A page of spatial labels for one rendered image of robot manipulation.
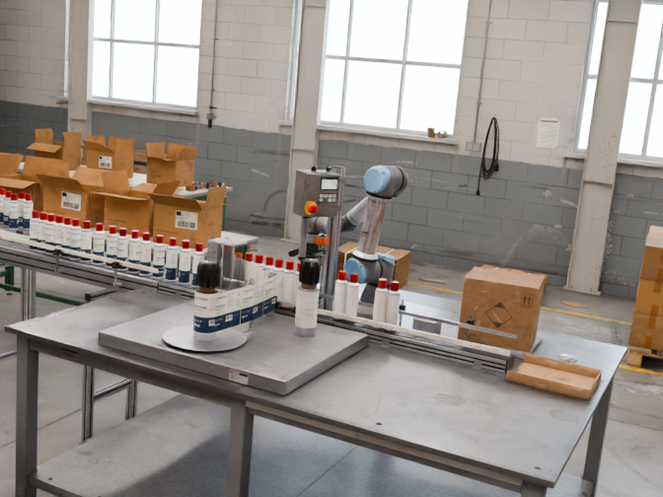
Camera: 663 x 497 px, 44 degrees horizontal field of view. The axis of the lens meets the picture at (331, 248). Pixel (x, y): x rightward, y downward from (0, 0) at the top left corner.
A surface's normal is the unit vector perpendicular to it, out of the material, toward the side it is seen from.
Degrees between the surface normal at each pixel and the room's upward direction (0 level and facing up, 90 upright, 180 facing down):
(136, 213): 90
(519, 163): 90
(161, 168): 89
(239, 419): 90
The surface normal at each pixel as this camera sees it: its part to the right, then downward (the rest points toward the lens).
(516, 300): -0.33, 0.16
